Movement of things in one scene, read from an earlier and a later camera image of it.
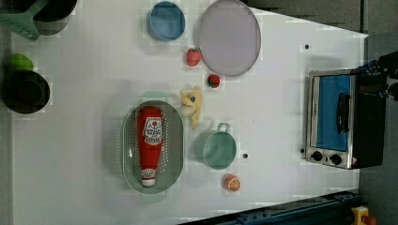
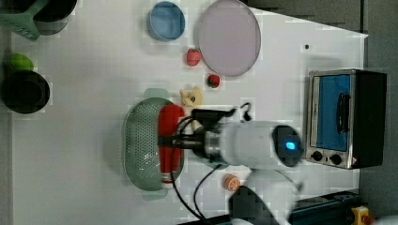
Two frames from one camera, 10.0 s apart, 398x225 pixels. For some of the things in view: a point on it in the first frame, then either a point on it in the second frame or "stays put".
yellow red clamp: (361, 217) stays put
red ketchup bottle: (149, 133) → (170, 157)
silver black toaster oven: (345, 118) stays put
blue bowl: (165, 22) stays put
